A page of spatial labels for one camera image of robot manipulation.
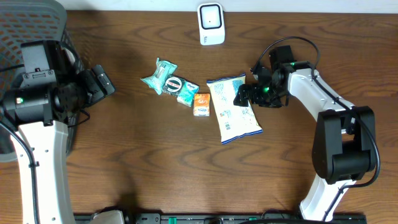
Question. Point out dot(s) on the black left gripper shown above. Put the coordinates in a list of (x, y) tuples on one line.
[(101, 81)]

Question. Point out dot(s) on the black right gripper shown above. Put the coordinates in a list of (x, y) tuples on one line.
[(254, 97)]

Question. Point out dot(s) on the large white snack bag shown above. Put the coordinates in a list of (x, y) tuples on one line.
[(234, 121)]

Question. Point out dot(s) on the orange small snack packet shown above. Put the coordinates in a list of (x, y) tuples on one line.
[(201, 104)]

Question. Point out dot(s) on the teal snack packet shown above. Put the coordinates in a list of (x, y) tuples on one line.
[(157, 80)]

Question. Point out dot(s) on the small teal tissue pack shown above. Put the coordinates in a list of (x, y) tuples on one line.
[(187, 93)]

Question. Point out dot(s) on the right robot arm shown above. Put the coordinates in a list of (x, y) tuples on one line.
[(344, 152)]

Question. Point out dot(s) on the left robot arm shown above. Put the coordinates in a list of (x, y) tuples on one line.
[(41, 151)]

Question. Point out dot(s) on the white barcode scanner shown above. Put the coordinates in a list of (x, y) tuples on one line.
[(211, 23)]

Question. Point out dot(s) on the grey plastic mesh basket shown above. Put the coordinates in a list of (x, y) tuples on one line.
[(36, 57)]

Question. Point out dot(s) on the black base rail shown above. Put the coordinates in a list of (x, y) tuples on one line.
[(147, 218)]

